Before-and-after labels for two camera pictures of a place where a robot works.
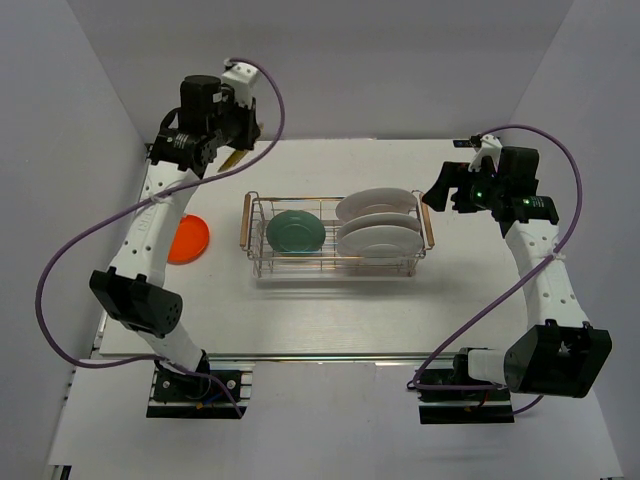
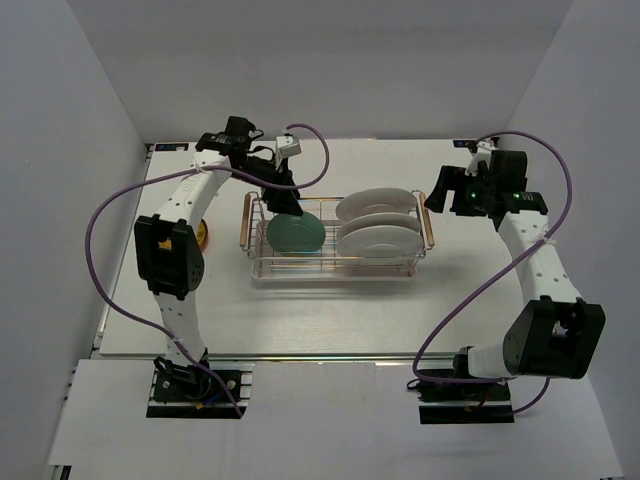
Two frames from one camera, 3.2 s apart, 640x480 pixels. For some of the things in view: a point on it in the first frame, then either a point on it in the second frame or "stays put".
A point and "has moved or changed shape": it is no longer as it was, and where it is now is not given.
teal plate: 295,232 stays put
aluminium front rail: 328,357 stays put
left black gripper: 248,116 → 282,201
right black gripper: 455,174 stays put
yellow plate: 232,160 has moved or changed shape
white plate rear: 375,200 stays put
